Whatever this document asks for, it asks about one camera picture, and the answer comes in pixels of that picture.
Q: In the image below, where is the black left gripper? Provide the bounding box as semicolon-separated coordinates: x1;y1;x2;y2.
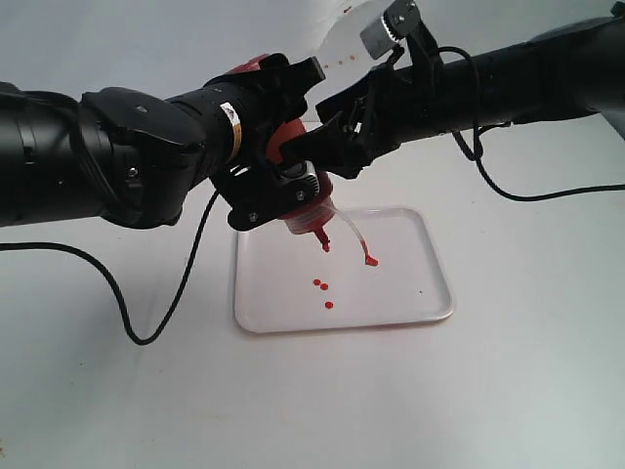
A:
166;53;325;230

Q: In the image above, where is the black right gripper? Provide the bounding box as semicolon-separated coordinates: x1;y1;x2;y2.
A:
278;64;439;180

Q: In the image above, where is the red sauce squeeze bottle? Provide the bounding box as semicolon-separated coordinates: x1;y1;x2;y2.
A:
222;52;381;269

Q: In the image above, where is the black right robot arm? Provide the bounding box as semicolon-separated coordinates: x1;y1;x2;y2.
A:
280;18;624;179

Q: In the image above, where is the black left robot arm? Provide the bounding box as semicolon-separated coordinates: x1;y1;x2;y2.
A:
1;54;324;232

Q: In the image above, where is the red sauce blob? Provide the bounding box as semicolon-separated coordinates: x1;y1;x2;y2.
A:
313;278;329;290

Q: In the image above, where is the white rectangular plastic tray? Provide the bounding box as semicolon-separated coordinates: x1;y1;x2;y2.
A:
233;207;454;334

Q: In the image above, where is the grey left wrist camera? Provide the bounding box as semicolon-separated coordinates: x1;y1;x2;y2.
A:
277;160;320;202

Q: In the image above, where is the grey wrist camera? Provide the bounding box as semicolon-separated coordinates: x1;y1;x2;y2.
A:
359;0;421;60
277;160;320;202

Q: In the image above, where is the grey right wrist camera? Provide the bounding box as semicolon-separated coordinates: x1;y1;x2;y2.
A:
359;0;421;60

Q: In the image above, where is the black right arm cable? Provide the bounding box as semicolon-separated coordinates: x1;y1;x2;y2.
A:
437;46;625;201

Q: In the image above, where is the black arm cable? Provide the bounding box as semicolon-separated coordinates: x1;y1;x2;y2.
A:
437;46;625;201
0;188;221;346

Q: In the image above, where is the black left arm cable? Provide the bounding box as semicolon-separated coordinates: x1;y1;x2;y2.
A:
0;188;221;346

